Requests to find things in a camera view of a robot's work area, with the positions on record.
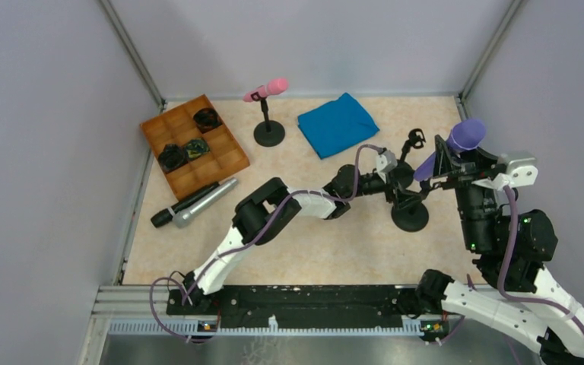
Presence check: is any black mic stand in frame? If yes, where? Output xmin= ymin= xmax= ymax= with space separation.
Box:
xmin=391 ymin=190 xmax=429 ymax=233
xmin=389 ymin=129 xmax=426 ymax=189
xmin=249 ymin=91 xmax=285 ymax=148

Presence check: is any purple microphone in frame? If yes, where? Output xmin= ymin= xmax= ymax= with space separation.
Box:
xmin=413 ymin=119 xmax=487 ymax=182

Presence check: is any pink microphone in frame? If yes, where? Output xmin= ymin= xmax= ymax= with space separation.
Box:
xmin=243 ymin=78 xmax=289 ymax=103

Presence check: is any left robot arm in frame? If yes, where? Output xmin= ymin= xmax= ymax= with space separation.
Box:
xmin=179 ymin=162 xmax=427 ymax=306

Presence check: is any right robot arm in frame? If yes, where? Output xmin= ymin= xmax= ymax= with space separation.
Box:
xmin=416 ymin=137 xmax=584 ymax=364

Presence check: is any blue folded cloth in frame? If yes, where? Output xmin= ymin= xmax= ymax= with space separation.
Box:
xmin=297 ymin=93 xmax=379 ymax=160

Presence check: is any black item in tray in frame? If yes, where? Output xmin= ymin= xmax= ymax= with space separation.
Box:
xmin=192 ymin=107 xmax=222 ymax=134

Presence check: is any yellow-green bundle in tray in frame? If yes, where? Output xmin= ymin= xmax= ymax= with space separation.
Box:
xmin=182 ymin=138 xmax=211 ymax=162

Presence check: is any silver microphone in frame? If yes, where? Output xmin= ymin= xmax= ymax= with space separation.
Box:
xmin=173 ymin=177 xmax=239 ymax=228

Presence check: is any black bundle in tray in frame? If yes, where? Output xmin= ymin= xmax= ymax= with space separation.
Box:
xmin=157 ymin=144 xmax=188 ymax=174

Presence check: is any orange compartment tray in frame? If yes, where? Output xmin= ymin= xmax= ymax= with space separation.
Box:
xmin=140 ymin=94 xmax=250 ymax=200

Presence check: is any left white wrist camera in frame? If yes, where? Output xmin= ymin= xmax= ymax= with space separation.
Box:
xmin=375 ymin=148 xmax=398 ymax=183

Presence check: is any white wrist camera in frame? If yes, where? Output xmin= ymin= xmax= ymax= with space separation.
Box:
xmin=472 ymin=151 xmax=538 ymax=191
xmin=375 ymin=148 xmax=398 ymax=183

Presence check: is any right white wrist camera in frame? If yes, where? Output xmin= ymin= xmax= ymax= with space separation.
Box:
xmin=472 ymin=151 xmax=538 ymax=191

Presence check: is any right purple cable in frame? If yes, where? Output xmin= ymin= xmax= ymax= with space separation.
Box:
xmin=465 ymin=185 xmax=584 ymax=365

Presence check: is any purple cable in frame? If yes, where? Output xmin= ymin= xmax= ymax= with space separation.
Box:
xmin=148 ymin=143 xmax=386 ymax=345
xmin=465 ymin=185 xmax=584 ymax=365

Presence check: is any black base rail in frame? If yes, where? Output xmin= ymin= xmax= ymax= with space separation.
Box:
xmin=167 ymin=284 xmax=442 ymax=330

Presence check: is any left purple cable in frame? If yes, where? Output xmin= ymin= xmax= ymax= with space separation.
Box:
xmin=148 ymin=143 xmax=386 ymax=345

